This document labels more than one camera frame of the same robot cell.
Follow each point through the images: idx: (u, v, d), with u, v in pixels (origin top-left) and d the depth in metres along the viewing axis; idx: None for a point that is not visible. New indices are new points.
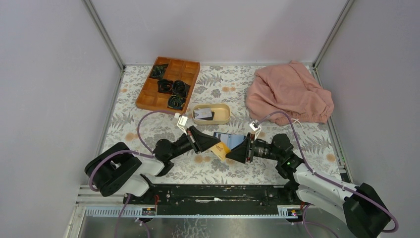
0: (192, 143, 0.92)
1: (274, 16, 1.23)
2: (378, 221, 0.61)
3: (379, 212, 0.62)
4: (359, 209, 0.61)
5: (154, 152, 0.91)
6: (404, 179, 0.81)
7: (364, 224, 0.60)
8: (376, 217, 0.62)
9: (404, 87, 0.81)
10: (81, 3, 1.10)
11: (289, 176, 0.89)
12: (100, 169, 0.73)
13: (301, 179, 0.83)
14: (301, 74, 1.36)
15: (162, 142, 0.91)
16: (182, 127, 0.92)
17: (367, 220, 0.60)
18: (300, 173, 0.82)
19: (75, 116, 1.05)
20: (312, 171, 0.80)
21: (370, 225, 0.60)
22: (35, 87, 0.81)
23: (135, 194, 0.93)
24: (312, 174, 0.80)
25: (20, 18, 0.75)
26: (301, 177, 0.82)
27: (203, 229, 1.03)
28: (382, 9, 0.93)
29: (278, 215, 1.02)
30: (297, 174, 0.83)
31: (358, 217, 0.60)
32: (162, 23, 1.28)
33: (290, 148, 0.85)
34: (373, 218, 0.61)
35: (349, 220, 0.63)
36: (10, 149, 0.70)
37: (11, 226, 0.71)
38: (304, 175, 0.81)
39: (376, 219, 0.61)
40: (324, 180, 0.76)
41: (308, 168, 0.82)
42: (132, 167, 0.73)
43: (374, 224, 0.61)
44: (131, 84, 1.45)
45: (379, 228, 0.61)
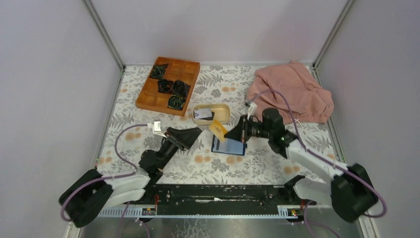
0: (176, 143, 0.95)
1: (273, 16, 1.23)
2: (366, 202, 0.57)
3: (368, 194, 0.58)
4: (347, 188, 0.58)
5: (139, 165, 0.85)
6: (404, 179, 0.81)
7: (350, 204, 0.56)
8: (365, 198, 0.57)
9: (404, 87, 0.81)
10: (81, 3, 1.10)
11: (281, 151, 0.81)
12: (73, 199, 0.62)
13: (291, 154, 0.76)
14: (301, 74, 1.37)
15: (146, 152, 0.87)
16: (158, 132, 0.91)
17: (353, 199, 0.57)
18: (293, 148, 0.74)
19: (75, 116, 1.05)
20: (306, 148, 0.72)
21: (356, 205, 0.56)
22: (35, 87, 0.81)
23: (131, 200, 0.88)
24: (305, 150, 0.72)
25: (20, 17, 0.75)
26: (293, 152, 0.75)
27: (203, 229, 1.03)
28: (382, 10, 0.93)
29: (278, 215, 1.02)
30: (289, 149, 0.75)
31: (344, 197, 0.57)
32: (162, 23, 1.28)
33: (280, 119, 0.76)
34: (361, 199, 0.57)
35: (335, 199, 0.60)
36: (10, 148, 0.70)
37: (12, 226, 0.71)
38: (297, 151, 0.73)
39: (364, 201, 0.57)
40: (317, 157, 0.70)
41: (300, 144, 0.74)
42: (105, 195, 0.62)
43: (361, 205, 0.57)
44: (131, 84, 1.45)
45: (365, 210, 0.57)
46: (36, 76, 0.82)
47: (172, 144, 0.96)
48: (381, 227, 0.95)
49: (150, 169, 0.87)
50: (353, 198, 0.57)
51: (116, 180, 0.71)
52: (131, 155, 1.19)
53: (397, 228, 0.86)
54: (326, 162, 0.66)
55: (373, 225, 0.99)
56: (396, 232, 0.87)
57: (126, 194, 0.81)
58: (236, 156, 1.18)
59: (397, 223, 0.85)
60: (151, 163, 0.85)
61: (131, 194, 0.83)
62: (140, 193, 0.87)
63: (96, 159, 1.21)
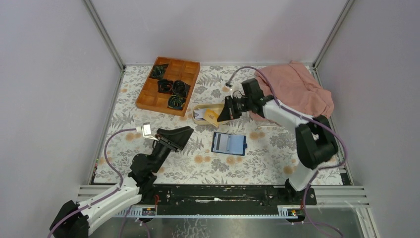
0: (168, 144, 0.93)
1: (273, 15, 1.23)
2: (325, 151, 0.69)
3: (328, 144, 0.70)
4: (309, 136, 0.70)
5: (132, 170, 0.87)
6: (404, 180, 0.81)
7: (310, 149, 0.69)
8: (325, 147, 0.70)
9: (404, 88, 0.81)
10: (81, 3, 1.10)
11: (260, 112, 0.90)
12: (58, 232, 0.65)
13: (268, 112, 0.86)
14: (301, 74, 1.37)
15: (138, 156, 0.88)
16: (149, 136, 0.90)
17: (314, 147, 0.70)
18: (268, 106, 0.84)
19: (75, 116, 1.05)
20: (279, 105, 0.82)
21: (316, 151, 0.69)
22: (35, 87, 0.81)
23: (134, 203, 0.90)
24: (279, 107, 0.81)
25: (21, 18, 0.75)
26: (269, 110, 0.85)
27: (202, 229, 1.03)
28: (382, 10, 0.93)
29: (278, 215, 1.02)
30: (265, 107, 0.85)
31: (306, 143, 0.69)
32: (162, 23, 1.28)
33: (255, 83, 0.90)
34: (322, 148, 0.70)
35: (299, 144, 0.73)
36: (10, 148, 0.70)
37: (12, 226, 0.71)
38: (272, 108, 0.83)
39: (324, 149, 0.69)
40: (289, 112, 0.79)
41: (276, 102, 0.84)
42: (84, 227, 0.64)
43: (320, 152, 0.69)
44: (131, 84, 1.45)
45: (324, 157, 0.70)
46: (36, 76, 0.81)
47: (164, 146, 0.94)
48: (381, 227, 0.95)
49: (144, 172, 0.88)
50: (313, 145, 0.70)
51: (94, 206, 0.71)
52: (131, 155, 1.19)
53: (397, 229, 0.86)
54: (294, 115, 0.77)
55: (373, 225, 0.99)
56: (396, 232, 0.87)
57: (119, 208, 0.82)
58: (236, 156, 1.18)
59: (397, 223, 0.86)
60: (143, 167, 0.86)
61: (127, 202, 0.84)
62: (138, 198, 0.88)
63: (96, 159, 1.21)
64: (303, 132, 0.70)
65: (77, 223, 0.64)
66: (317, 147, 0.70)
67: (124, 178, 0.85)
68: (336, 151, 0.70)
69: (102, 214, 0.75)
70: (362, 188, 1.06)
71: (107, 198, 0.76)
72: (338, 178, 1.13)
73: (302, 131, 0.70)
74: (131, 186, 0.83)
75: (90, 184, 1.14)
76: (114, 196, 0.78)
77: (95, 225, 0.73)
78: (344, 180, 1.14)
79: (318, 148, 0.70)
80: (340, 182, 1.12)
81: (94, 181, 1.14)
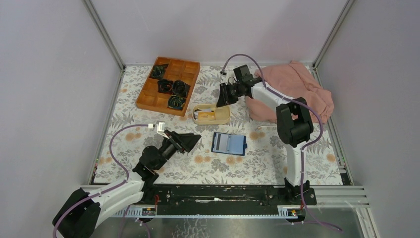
0: (176, 143, 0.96)
1: (273, 16, 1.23)
2: (301, 130, 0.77)
3: (305, 123, 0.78)
4: (288, 114, 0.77)
5: (140, 161, 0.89)
6: (405, 180, 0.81)
7: (288, 126, 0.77)
8: (301, 126, 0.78)
9: (404, 88, 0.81)
10: (81, 3, 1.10)
11: (248, 92, 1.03)
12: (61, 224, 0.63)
13: (255, 92, 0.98)
14: (301, 74, 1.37)
15: (149, 149, 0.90)
16: (161, 133, 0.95)
17: (291, 125, 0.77)
18: (256, 88, 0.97)
19: (75, 115, 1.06)
20: (265, 87, 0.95)
21: (293, 129, 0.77)
22: (35, 88, 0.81)
23: (134, 202, 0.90)
24: (265, 89, 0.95)
25: (20, 18, 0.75)
26: (256, 90, 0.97)
27: (202, 229, 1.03)
28: (381, 10, 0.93)
29: (278, 215, 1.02)
30: (253, 88, 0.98)
31: (285, 121, 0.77)
32: (162, 23, 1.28)
33: (245, 67, 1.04)
34: (298, 126, 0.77)
35: (280, 123, 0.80)
36: (10, 148, 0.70)
37: (13, 226, 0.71)
38: (259, 89, 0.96)
39: (300, 128, 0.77)
40: (274, 93, 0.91)
41: (263, 84, 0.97)
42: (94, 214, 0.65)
43: (297, 131, 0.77)
44: (131, 84, 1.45)
45: (299, 136, 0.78)
46: (36, 76, 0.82)
47: (172, 144, 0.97)
48: (380, 227, 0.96)
49: (150, 166, 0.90)
50: (291, 123, 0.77)
51: (104, 195, 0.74)
52: (131, 155, 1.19)
53: (397, 230, 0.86)
54: (277, 96, 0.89)
55: (373, 225, 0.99)
56: (395, 232, 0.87)
57: (121, 205, 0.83)
58: (236, 156, 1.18)
59: (397, 224, 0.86)
60: (150, 160, 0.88)
61: (130, 199, 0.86)
62: (140, 194, 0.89)
63: (96, 159, 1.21)
64: (284, 111, 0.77)
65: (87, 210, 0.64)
66: (294, 125, 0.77)
67: (130, 173, 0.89)
68: (312, 131, 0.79)
69: (108, 207, 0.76)
70: (362, 188, 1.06)
71: (115, 189, 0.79)
72: (338, 178, 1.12)
73: (283, 110, 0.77)
74: (137, 179, 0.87)
75: (90, 184, 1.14)
76: (122, 188, 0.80)
77: (101, 218, 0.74)
78: (343, 180, 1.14)
79: (296, 127, 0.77)
80: (340, 182, 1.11)
81: (94, 181, 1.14)
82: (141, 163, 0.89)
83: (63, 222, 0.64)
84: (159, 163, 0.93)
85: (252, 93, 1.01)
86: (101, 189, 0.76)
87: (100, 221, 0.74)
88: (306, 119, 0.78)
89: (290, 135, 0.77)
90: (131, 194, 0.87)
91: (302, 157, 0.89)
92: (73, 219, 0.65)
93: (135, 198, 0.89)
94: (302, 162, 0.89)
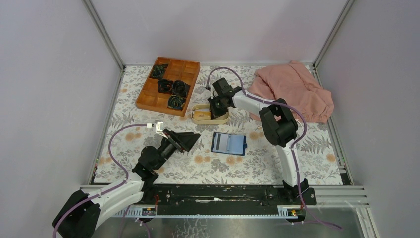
0: (175, 143, 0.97)
1: (273, 16, 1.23)
2: (287, 129, 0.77)
3: (289, 122, 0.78)
4: (271, 116, 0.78)
5: (140, 161, 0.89)
6: (405, 180, 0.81)
7: (274, 128, 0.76)
8: (286, 125, 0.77)
9: (404, 87, 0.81)
10: (81, 3, 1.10)
11: (230, 103, 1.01)
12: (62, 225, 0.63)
13: (237, 101, 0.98)
14: (301, 74, 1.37)
15: (148, 149, 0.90)
16: (160, 132, 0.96)
17: (276, 125, 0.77)
18: (237, 96, 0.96)
19: (75, 115, 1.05)
20: (246, 94, 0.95)
21: (279, 130, 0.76)
22: (35, 87, 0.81)
23: (134, 202, 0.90)
24: (246, 96, 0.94)
25: (20, 18, 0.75)
26: (237, 99, 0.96)
27: (203, 229, 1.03)
28: (382, 10, 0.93)
29: (278, 215, 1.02)
30: (235, 97, 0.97)
31: (269, 123, 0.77)
32: (162, 23, 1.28)
33: (223, 80, 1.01)
34: (284, 126, 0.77)
35: (265, 127, 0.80)
36: (10, 148, 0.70)
37: (13, 226, 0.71)
38: (240, 97, 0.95)
39: (286, 127, 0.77)
40: (254, 99, 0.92)
41: (243, 92, 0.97)
42: (94, 215, 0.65)
43: (283, 131, 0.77)
44: (131, 84, 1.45)
45: (287, 135, 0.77)
46: (35, 76, 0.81)
47: (171, 144, 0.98)
48: (381, 227, 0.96)
49: (150, 166, 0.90)
50: (276, 124, 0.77)
51: (104, 196, 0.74)
52: (131, 155, 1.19)
53: (398, 230, 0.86)
54: (258, 101, 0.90)
55: (373, 225, 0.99)
56: (396, 232, 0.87)
57: (121, 205, 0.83)
58: (236, 156, 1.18)
59: (398, 224, 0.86)
60: (149, 160, 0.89)
61: (129, 199, 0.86)
62: (140, 194, 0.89)
63: (96, 159, 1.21)
64: (266, 114, 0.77)
65: (87, 211, 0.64)
66: (279, 125, 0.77)
67: (130, 173, 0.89)
68: (297, 129, 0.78)
69: (108, 207, 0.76)
70: (362, 188, 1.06)
71: (114, 190, 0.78)
72: (338, 178, 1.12)
73: (265, 113, 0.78)
74: (136, 179, 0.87)
75: (90, 184, 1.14)
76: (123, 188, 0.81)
77: (101, 218, 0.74)
78: (343, 180, 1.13)
79: (282, 127, 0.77)
80: (340, 182, 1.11)
81: (94, 181, 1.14)
82: (140, 163, 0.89)
83: (63, 223, 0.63)
84: (159, 162, 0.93)
85: (234, 103, 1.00)
86: (100, 189, 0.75)
87: (100, 221, 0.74)
88: (289, 117, 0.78)
89: (277, 136, 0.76)
90: (131, 194, 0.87)
91: (293, 156, 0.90)
92: (73, 220, 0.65)
93: (135, 198, 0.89)
94: (294, 160, 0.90)
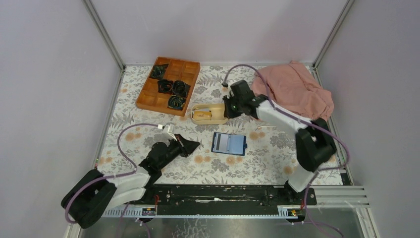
0: (181, 146, 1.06)
1: (273, 16, 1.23)
2: (325, 154, 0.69)
3: (328, 146, 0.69)
4: (310, 140, 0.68)
5: (149, 154, 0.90)
6: (405, 180, 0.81)
7: (312, 152, 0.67)
8: (324, 149, 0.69)
9: (404, 88, 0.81)
10: (81, 3, 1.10)
11: (252, 113, 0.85)
12: (76, 202, 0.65)
13: (261, 113, 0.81)
14: (301, 74, 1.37)
15: (159, 145, 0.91)
16: (170, 134, 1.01)
17: (314, 150, 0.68)
18: (263, 109, 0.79)
19: (75, 115, 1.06)
20: (275, 106, 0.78)
21: (317, 154, 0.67)
22: (35, 87, 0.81)
23: (134, 199, 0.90)
24: (274, 109, 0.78)
25: (19, 18, 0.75)
26: (263, 112, 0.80)
27: (203, 229, 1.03)
28: (381, 11, 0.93)
29: (278, 215, 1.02)
30: (259, 109, 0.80)
31: (307, 147, 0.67)
32: (162, 23, 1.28)
33: (243, 84, 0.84)
34: (322, 149, 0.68)
35: (300, 150, 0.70)
36: (10, 148, 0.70)
37: (12, 225, 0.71)
38: (266, 110, 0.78)
39: (324, 151, 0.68)
40: (285, 114, 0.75)
41: (270, 103, 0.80)
42: (109, 193, 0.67)
43: (321, 155, 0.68)
44: (131, 84, 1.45)
45: (324, 159, 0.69)
46: (36, 77, 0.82)
47: (177, 146, 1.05)
48: (381, 227, 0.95)
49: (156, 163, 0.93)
50: (314, 148, 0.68)
51: (118, 178, 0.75)
52: (131, 155, 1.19)
53: (398, 231, 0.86)
54: (291, 118, 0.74)
55: (373, 225, 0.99)
56: (395, 232, 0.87)
57: (125, 197, 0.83)
58: (236, 156, 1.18)
59: (398, 224, 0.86)
60: (161, 154, 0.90)
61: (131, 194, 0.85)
62: (141, 191, 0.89)
63: (96, 159, 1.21)
64: (304, 137, 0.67)
65: (102, 190, 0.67)
66: (316, 149, 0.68)
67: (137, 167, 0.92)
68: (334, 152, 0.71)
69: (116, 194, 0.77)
70: (362, 188, 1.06)
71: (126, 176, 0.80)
72: (338, 178, 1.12)
73: (303, 136, 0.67)
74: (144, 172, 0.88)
75: None
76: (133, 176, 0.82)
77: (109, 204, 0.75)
78: (344, 180, 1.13)
79: (320, 152, 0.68)
80: (340, 182, 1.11)
81: None
82: (150, 156, 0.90)
83: (76, 202, 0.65)
84: (164, 160, 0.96)
85: (257, 114, 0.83)
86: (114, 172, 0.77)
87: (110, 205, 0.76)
88: (329, 141, 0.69)
89: (314, 161, 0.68)
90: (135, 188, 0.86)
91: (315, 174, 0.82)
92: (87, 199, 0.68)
93: (140, 192, 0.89)
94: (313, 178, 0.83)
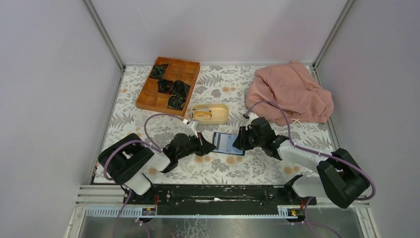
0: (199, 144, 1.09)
1: (273, 16, 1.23)
2: (355, 188, 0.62)
3: (356, 178, 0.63)
4: (334, 172, 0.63)
5: (173, 142, 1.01)
6: (405, 180, 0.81)
7: (340, 187, 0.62)
8: (353, 182, 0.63)
9: (403, 88, 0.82)
10: (81, 3, 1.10)
11: (275, 154, 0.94)
12: (114, 158, 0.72)
13: (284, 154, 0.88)
14: (301, 74, 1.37)
15: (181, 135, 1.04)
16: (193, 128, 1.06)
17: (342, 184, 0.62)
18: (283, 148, 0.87)
19: (75, 115, 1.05)
20: (294, 144, 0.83)
21: (347, 189, 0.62)
22: (34, 87, 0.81)
23: (138, 192, 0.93)
24: (293, 147, 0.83)
25: (19, 17, 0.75)
26: (285, 151, 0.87)
27: (203, 229, 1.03)
28: (381, 11, 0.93)
29: (278, 215, 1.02)
30: (281, 148, 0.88)
31: (334, 181, 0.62)
32: (162, 23, 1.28)
33: (266, 124, 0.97)
34: (350, 182, 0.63)
35: (326, 184, 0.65)
36: (10, 148, 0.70)
37: (12, 225, 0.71)
38: (286, 149, 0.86)
39: (353, 185, 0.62)
40: (306, 150, 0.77)
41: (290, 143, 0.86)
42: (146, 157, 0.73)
43: (351, 190, 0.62)
44: (131, 84, 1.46)
45: (356, 195, 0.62)
46: (35, 76, 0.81)
47: (196, 143, 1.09)
48: (381, 227, 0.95)
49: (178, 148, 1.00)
50: (342, 181, 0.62)
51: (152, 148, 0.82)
52: None
53: (398, 231, 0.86)
54: (312, 152, 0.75)
55: (373, 225, 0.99)
56: (396, 232, 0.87)
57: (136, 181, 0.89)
58: (236, 156, 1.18)
59: (398, 224, 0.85)
60: (182, 143, 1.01)
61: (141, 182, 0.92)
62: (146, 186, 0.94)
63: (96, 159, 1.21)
64: (328, 170, 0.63)
65: (140, 153, 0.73)
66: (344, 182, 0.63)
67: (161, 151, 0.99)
68: (367, 186, 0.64)
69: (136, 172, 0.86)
70: None
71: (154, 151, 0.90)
72: None
73: (326, 169, 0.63)
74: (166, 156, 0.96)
75: (90, 184, 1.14)
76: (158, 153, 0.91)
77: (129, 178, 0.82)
78: None
79: (349, 185, 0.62)
80: None
81: (94, 181, 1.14)
82: (172, 144, 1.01)
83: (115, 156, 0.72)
84: (183, 151, 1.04)
85: (280, 155, 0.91)
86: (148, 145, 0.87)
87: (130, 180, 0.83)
88: (356, 173, 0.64)
89: (344, 197, 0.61)
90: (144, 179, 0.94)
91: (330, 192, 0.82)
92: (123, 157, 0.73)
93: (145, 186, 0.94)
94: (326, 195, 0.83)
